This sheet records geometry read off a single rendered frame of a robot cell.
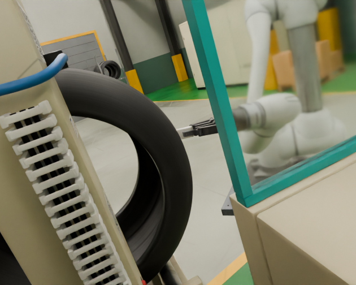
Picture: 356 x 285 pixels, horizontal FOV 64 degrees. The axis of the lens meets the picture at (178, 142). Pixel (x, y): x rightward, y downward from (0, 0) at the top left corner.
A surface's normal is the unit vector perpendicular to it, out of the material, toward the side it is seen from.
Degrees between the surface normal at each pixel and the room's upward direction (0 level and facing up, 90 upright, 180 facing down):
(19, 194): 90
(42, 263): 90
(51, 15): 90
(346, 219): 0
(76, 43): 90
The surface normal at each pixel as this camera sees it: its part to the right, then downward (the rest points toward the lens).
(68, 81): 0.27, -0.59
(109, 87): 0.47, -0.56
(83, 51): 0.54, 0.10
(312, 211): -0.29, -0.91
